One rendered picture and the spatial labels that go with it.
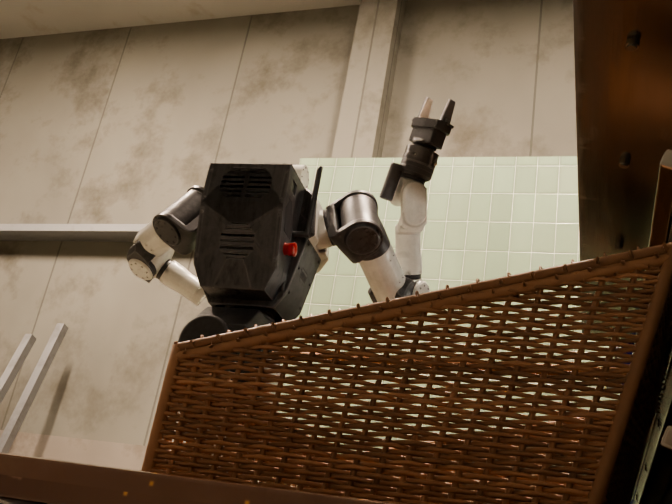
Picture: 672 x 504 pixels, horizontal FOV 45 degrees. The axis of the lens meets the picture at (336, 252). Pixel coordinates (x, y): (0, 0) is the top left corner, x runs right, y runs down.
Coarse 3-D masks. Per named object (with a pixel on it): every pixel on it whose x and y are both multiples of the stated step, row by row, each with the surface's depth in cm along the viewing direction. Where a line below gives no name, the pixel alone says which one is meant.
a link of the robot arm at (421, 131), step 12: (420, 120) 210; (432, 120) 207; (420, 132) 209; (432, 132) 206; (444, 132) 206; (408, 144) 208; (420, 144) 208; (432, 144) 206; (408, 156) 207; (420, 156) 206; (432, 156) 206; (432, 168) 208
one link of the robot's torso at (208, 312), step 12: (204, 312) 177; (216, 312) 177; (228, 312) 176; (240, 312) 176; (252, 312) 175; (192, 324) 167; (204, 324) 167; (216, 324) 166; (228, 324) 171; (240, 324) 170; (252, 324) 173; (264, 324) 179; (180, 336) 167; (192, 336) 166; (204, 336) 165; (240, 372) 172
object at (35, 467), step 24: (0, 456) 57; (24, 456) 57; (0, 480) 56; (24, 480) 56; (48, 480) 55; (72, 480) 55; (96, 480) 54; (120, 480) 54; (144, 480) 54; (168, 480) 53; (192, 480) 53; (216, 480) 53
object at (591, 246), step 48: (576, 0) 121; (624, 0) 118; (576, 48) 130; (624, 48) 127; (576, 96) 142; (624, 96) 138; (624, 144) 150; (624, 192) 166; (624, 240) 184; (624, 288) 208
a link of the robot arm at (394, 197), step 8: (408, 160) 207; (392, 168) 207; (400, 168) 207; (408, 168) 206; (416, 168) 206; (424, 168) 206; (392, 176) 207; (400, 176) 208; (408, 176) 207; (416, 176) 207; (424, 176) 206; (384, 184) 208; (392, 184) 207; (400, 184) 207; (384, 192) 207; (392, 192) 207; (400, 192) 206; (392, 200) 212; (400, 200) 207
